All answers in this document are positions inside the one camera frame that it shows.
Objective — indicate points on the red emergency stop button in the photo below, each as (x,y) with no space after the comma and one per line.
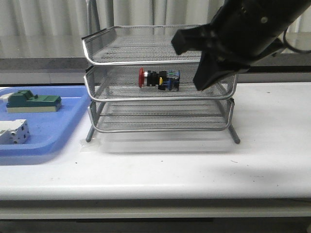
(164,80)

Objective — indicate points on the silver mesh tray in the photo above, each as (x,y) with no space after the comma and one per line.
(136,45)
(120,83)
(161,116)

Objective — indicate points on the grey background counter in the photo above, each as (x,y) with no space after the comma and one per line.
(59,59)

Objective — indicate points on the white component in blue tray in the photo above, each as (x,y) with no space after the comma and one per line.
(5,97)

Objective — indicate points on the blue plastic tray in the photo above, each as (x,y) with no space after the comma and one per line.
(49,131)

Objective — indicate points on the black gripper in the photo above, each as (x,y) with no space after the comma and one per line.
(241,32)

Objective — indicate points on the silver rack frame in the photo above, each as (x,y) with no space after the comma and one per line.
(93,27)

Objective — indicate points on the green and beige switch block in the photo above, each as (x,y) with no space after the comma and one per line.
(24,101)

